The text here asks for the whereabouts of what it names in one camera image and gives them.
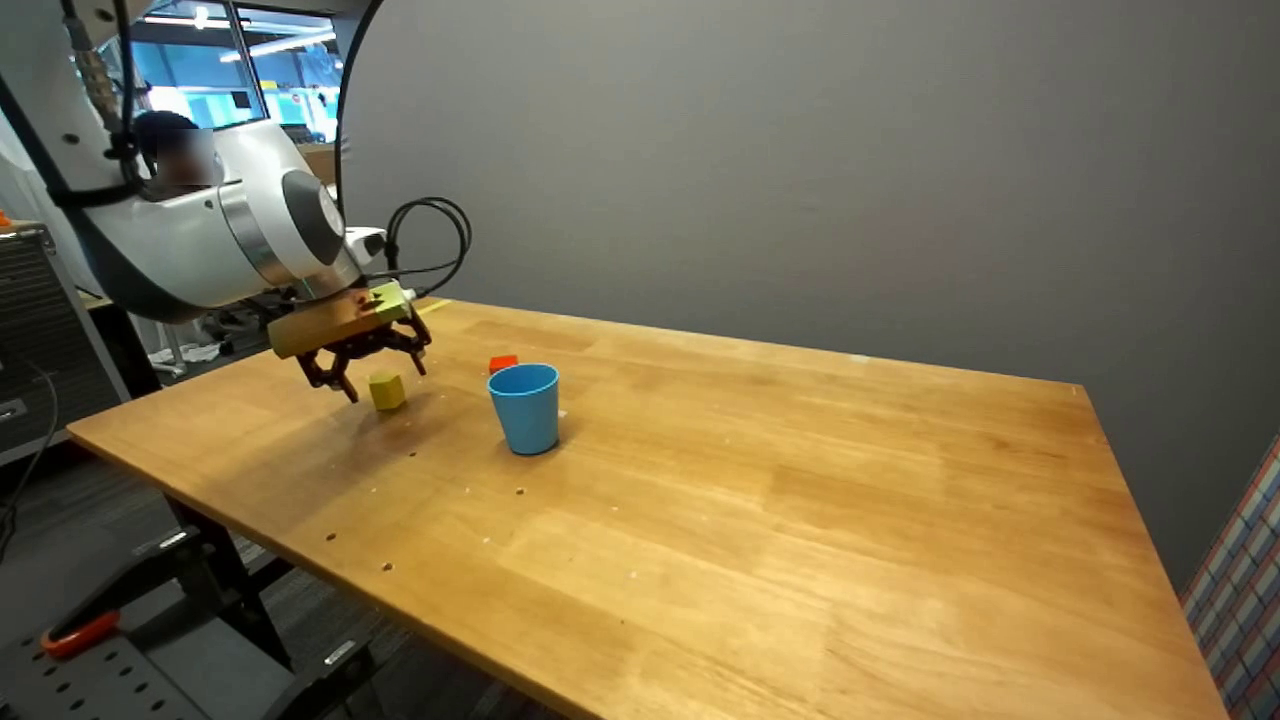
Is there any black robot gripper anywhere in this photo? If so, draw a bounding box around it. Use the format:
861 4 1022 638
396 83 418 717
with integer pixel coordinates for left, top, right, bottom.
264 282 435 410

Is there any yellow block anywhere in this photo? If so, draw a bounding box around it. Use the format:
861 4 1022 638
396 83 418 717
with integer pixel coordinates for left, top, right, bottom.
370 370 414 417

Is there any blue plastic cup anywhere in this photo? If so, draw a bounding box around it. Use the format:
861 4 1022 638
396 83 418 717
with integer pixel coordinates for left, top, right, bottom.
486 361 568 460

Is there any black equipment case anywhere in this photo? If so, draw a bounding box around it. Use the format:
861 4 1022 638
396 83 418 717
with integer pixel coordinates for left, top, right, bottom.
0 220 133 464

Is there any white curtain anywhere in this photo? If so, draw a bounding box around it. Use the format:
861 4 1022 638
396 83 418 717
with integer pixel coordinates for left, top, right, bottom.
0 114 105 304

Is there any plaid fabric chair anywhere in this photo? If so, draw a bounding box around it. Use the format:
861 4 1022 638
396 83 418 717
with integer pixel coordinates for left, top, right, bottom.
1179 431 1280 720

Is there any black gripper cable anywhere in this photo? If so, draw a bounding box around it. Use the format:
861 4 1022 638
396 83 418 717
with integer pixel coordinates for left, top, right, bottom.
382 192 481 301

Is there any black table leg frame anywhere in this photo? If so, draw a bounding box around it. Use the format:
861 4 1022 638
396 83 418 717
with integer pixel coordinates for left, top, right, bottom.
158 494 301 676

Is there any orange handled clamp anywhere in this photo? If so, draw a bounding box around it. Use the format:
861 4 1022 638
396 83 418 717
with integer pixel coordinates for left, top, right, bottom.
35 609 124 659

